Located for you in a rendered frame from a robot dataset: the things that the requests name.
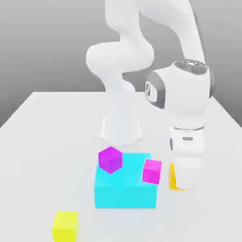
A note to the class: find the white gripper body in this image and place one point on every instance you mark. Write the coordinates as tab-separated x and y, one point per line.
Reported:
187	166

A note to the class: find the small orange cube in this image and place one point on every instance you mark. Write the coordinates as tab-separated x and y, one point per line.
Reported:
171	177

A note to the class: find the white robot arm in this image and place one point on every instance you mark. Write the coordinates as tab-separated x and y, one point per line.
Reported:
186	98

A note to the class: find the small magenta cube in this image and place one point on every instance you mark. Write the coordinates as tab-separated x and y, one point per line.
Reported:
151	173

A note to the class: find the small purple cube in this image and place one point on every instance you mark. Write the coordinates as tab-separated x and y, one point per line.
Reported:
110	159

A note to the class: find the small yellow cube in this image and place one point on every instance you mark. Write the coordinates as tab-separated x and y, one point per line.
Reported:
65	226

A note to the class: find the large cyan box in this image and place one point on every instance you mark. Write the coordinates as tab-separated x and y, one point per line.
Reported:
124	194

